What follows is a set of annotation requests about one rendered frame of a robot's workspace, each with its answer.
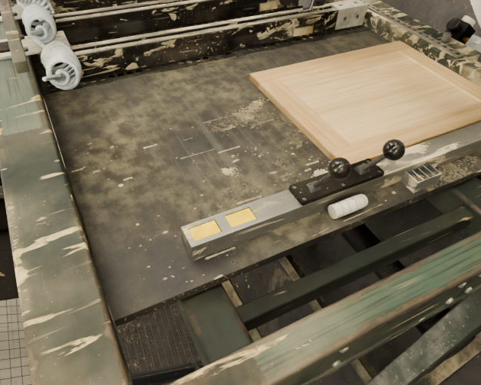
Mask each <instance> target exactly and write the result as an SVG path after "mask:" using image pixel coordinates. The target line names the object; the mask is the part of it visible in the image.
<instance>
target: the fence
mask: <svg viewBox="0 0 481 385"><path fill-rule="evenodd" d="M479 150H481V122H480V123H477V124H474V125H471V126H468V127H466V128H462V129H460V130H457V131H453V132H451V133H449V134H445V135H442V136H440V137H436V138H434V139H431V140H429V141H425V142H422V143H420V144H416V145H414V146H411V147H407V148H406V149H405V154H404V155H403V157H402V158H400V159H399V160H388V159H387V158H386V159H384V160H382V161H380V162H379V163H377V164H376V165H377V166H379V167H380V168H381V169H382V170H383V171H384V172H385V173H384V175H383V176H381V177H379V178H376V179H374V180H370V181H368V182H365V183H362V184H360V185H358V186H354V187H352V188H349V189H346V190H344V191H341V192H338V193H335V194H333V195H331V196H327V197H325V198H323V199H319V200H317V201H314V202H311V203H309V204H307V205H301V204H300V203H299V202H298V200H297V199H296V198H295V197H294V195H293V194H291V192H290V191H289V190H288V189H287V190H285V191H282V192H279V193H277V194H274V195H271V196H267V197H265V198H263V199H259V200H257V201H254V202H250V203H248V204H246V205H242V206H239V207H237V208H234V209H231V210H228V211H226V212H222V213H219V214H217V215H213V216H211V217H208V218H204V219H202V220H200V221H197V222H193V223H191V224H188V225H185V226H182V227H181V233H182V242H183V244H184V245H185V247H186V250H187V251H188V253H189V256H190V257H191V259H192V261H194V260H198V259H200V258H202V257H205V256H208V255H210V254H213V253H215V252H218V251H221V250H224V249H225V248H229V247H231V246H234V245H236V244H239V243H241V242H244V241H247V240H249V239H251V238H255V237H257V236H259V235H263V234H265V233H267V232H269V231H273V230H275V229H277V228H281V227H282V226H285V225H288V224H291V223H293V222H297V221H298V220H301V219H303V218H307V217H309V216H311V215H314V214H317V213H319V212H322V211H324V210H326V209H328V206H329V205H331V204H334V203H336V202H340V201H341V200H344V199H347V198H350V197H351V196H355V195H359V194H363V195H366V194H368V193H371V192H374V191H376V190H378V189H382V188H384V187H386V186H389V185H392V184H394V183H397V182H399V181H401V179H402V177H403V174H404V172H405V171H407V170H411V169H413V168H416V167H419V166H421V165H424V164H426V163H429V164H430V165H432V166H433V167H434V168H435V167H439V166H441V165H443V164H446V163H449V162H451V161H453V160H457V159H459V158H461V157H465V156H467V155H469V154H472V153H475V152H477V151H479ZM248 208H249V209H250V210H251V212H252V213H253V214H254V216H255V217H256V218H257V219H254V220H253V221H250V222H247V223H244V224H242V225H238V226H236V227H233V228H232V227H231V226H230V225H229V223H228V221H227V219H226V218H225V216H227V215H230V214H233V213H235V212H239V211H241V210H244V209H248ZM214 220H215V222H216V224H217V226H218V227H219V228H220V230H221V232H219V233H217V234H215V235H211V236H209V237H207V238H203V239H201V240H198V241H194V240H193V238H192V236H191V235H190V233H189V229H190V228H194V227H196V226H199V225H202V224H205V223H207V222H211V221H214Z"/></svg>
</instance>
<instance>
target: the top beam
mask: <svg viewBox="0 0 481 385"><path fill-rule="evenodd" d="M3 39H7V36H6V33H5V27H4V24H3V21H1V22H0V40H3ZM26 58H27V62H28V66H29V68H30V72H26V73H17V72H16V69H15V66H14V64H13V60H12V58H11V59H7V60H0V172H1V178H2V188H3V193H4V198H5V208H6V214H7V219H8V229H9V234H10V240H11V249H12V255H13V261H14V266H15V276H16V281H17V287H18V296H19V302H20V307H21V317H22V322H23V328H24V338H25V344H26V349H27V359H28V364H29V370H30V375H31V385H133V383H132V380H131V375H130V373H129V370H128V366H127V364H126V360H125V358H124V354H123V351H122V348H121V344H120V341H119V339H118V334H117V332H116V329H115V325H114V322H113V319H112V317H111V313H110V309H109V307H108V303H107V300H106V297H105V293H104V290H103V288H102V283H101V280H100V278H99V275H98V271H97V268H96V265H95V261H94V258H93V256H92V252H91V249H90V246H89V242H88V239H87V237H86V232H85V229H84V227H83V224H82V219H81V217H80V214H79V210H78V207H77V204H76V200H75V198H74V195H73V191H72V188H71V185H70V182H69V178H68V176H67V173H66V168H65V166H64V163H63V159H62V156H61V153H60V149H59V147H58V143H57V141H56V137H55V134H54V132H53V127H52V124H51V122H50V117H49V115H48V112H47V108H46V105H45V102H44V98H43V96H42V92H41V90H40V86H39V83H38V81H37V76H36V73H35V71H34V66H33V63H32V61H31V57H30V55H28V56H26Z"/></svg>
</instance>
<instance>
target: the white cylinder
mask: <svg viewBox="0 0 481 385"><path fill-rule="evenodd" d="M367 204H368V199H367V197H366V196H365V195H363V194H359V195H355V196H351V197H350V198H347V199H344V200H341V201H340V202H336V203H334V204H331V205H329V206H328V214H329V215H330V217H331V218H333V219H337V218H340V217H343V216H345V215H348V214H350V213H352V212H355V211H358V210H360V209H363V208H364V207H366V206H367Z"/></svg>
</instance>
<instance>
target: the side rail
mask: <svg viewBox="0 0 481 385"><path fill-rule="evenodd" d="M480 289H481V231H479V232H477V233H475V234H474V235H471V236H469V237H468V238H465V239H463V240H462V241H459V242H457V243H456V244H453V245H451V246H449V247H446V248H445V249H443V250H441V251H438V252H437V253H435V254H432V255H431V256H429V257H426V258H425V259H423V260H420V261H419V262H417V263H415V264H412V265H410V266H408V267H406V268H404V269H402V270H400V271H398V272H396V273H394V274H392V275H390V276H388V277H386V278H384V279H382V280H380V281H378V282H376V283H373V284H371V285H369V286H367V287H365V288H363V289H361V290H359V291H357V292H355V293H353V294H351V295H349V296H347V297H345V298H343V299H341V300H339V301H337V302H334V303H332V304H330V305H329V306H326V307H324V308H323V309H320V310H318V311H317V312H314V313H312V314H311V315H308V316H306V317H304V318H303V319H300V320H298V321H296V322H293V323H292V324H290V325H287V326H286V327H284V328H281V329H280V330H278V331H276V332H274V333H272V334H270V335H267V336H266V337H264V338H261V339H259V340H257V341H255V342H253V343H251V344H249V345H247V346H245V347H243V348H241V349H239V350H237V351H235V352H233V353H231V354H229V355H227V356H225V357H222V358H220V359H218V360H216V361H214V362H212V363H210V364H208V365H206V366H204V367H202V368H200V369H198V370H196V371H194V372H192V373H190V374H188V375H186V376H184V377H181V378H179V379H178V380H175V381H173V382H172V383H169V384H167V385H312V384H313V383H315V382H317V381H319V380H320V379H322V378H324V377H326V376H327V375H329V374H332V373H333V372H335V371H336V370H338V369H340V368H342V367H344V366H345V365H347V364H349V363H350V362H352V361H355V360H356V359H357V358H360V357H362V356H363V355H365V354H367V353H368V352H370V351H372V350H373V349H375V348H378V347H379V346H380V345H383V344H385V343H386V342H388V341H390V340H391V339H393V338H395V337H397V336H398V335H400V334H402V333H403V332H406V331H408V330H409V329H410V328H413V327H415V326H416V325H418V324H420V323H421V322H423V321H425V320H427V319H429V318H430V317H432V316H433V315H436V314H438V313H439V312H441V311H443V310H445V309H446V308H448V307H450V306H452V305H453V304H455V303H457V302H459V301H461V300H462V299H464V298H466V297H468V296H469V295H471V294H473V293H475V292H476V291H478V290H480Z"/></svg>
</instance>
